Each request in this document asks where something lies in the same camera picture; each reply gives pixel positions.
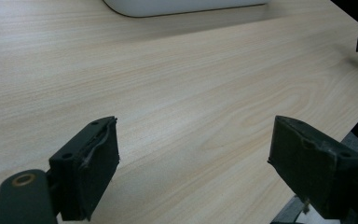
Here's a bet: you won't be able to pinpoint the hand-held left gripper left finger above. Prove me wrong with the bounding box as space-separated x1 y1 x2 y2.
48 116 121 222

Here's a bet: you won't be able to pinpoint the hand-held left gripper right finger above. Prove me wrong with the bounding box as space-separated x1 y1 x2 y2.
267 115 358 220

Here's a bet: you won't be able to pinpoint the white tray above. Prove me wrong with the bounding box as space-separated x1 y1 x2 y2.
102 0 272 19

